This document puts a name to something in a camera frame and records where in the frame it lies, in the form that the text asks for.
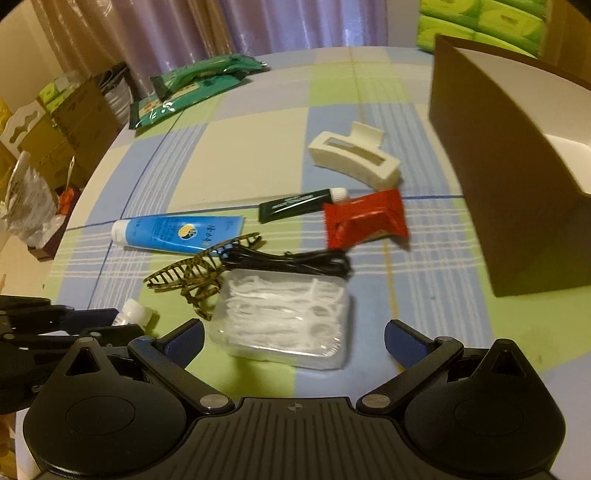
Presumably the clear floss pick box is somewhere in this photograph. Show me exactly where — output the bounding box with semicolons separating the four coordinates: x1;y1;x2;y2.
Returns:
207;269;349;371

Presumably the brown cardboard storage box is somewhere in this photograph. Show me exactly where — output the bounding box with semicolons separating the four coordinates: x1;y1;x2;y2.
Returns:
429;35;590;296

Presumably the upper green wipes pack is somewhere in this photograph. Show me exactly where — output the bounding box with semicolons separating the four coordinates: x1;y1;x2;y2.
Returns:
150;54;270;101

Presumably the brown cardboard boxes pile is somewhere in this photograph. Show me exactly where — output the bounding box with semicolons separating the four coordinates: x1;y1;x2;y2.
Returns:
1;62;131;191

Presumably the tortoiseshell hair claw clip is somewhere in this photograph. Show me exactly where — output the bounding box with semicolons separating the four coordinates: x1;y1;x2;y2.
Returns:
143;232;263;321

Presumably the black cable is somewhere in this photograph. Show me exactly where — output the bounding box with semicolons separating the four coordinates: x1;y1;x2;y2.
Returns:
220;246;353;280

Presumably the dark green ointment tube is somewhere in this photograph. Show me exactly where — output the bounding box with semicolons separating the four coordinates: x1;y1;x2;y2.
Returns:
259;187;349;224

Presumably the checkered tablecloth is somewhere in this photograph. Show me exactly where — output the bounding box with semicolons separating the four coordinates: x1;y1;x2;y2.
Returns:
33;47;590;479

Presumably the red snack packet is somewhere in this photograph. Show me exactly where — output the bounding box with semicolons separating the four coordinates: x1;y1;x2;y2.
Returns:
322;189;409;250

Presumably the green tissue pack stack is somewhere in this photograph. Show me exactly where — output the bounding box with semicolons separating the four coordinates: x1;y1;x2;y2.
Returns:
416;0;549;58

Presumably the blue hand cream tube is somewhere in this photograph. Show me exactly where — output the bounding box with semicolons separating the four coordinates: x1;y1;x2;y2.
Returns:
111;215;245;255

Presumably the small white bottle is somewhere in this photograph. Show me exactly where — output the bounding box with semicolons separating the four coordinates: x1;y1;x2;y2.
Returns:
112;299;153;330

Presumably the cream hair claw clip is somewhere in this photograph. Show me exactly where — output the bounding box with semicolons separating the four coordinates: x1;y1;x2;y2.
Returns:
308;121;402;191

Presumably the purple curtain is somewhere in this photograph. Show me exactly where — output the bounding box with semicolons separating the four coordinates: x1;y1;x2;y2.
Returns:
32;1;388;92

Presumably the crumpled silver plastic bag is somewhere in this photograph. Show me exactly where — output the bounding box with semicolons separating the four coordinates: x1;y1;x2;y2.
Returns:
1;151;65;249

